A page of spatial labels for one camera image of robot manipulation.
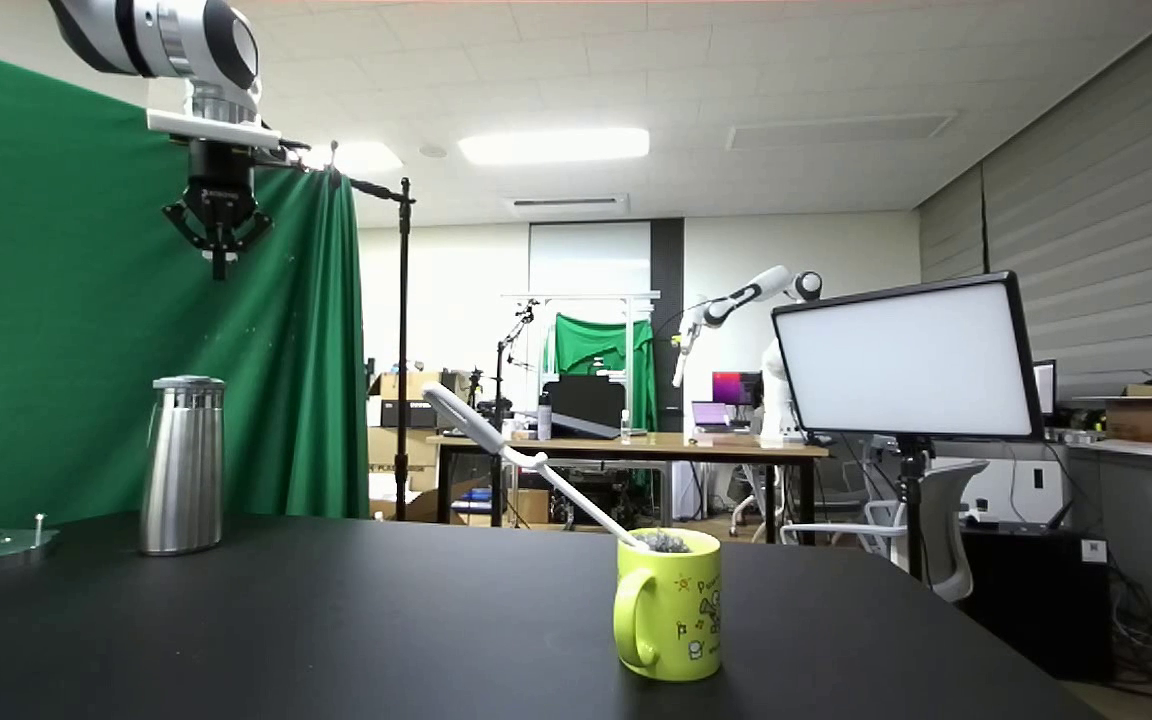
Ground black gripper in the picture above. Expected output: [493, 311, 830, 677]
[158, 136, 274, 286]

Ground steel flask lid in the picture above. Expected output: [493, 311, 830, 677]
[147, 372, 227, 410]

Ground stainless steel flask with handle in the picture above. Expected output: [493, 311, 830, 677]
[137, 372, 227, 559]

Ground green fabric backdrop curtain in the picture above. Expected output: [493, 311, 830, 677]
[0, 36, 377, 534]

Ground black backdrop stand pole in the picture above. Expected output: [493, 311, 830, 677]
[327, 168, 418, 526]

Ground rectangular ceiling light panel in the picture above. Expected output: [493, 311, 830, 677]
[451, 126, 656, 173]

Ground small green background screen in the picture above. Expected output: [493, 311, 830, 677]
[545, 310, 659, 433]

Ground black background monitor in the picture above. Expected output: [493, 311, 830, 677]
[540, 372, 629, 442]

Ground wooden table with black legs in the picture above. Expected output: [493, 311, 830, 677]
[428, 428, 834, 540]

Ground pink screen laptop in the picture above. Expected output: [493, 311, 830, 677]
[707, 369, 768, 411]

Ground lime green printed mug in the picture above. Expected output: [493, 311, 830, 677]
[609, 526, 729, 688]

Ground large white screen monitor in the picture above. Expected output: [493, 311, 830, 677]
[768, 269, 1046, 447]

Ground black monitor stand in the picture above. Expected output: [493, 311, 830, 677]
[886, 435, 937, 584]

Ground white office chair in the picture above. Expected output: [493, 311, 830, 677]
[776, 455, 982, 610]

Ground grey window blinds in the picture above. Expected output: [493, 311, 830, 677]
[915, 0, 1152, 404]

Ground black computer tower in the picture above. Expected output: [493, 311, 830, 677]
[957, 526, 1119, 688]

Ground white wrist mount plate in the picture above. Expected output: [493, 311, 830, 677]
[145, 107, 317, 158]

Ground white long handled brush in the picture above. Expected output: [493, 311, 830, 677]
[418, 385, 656, 552]

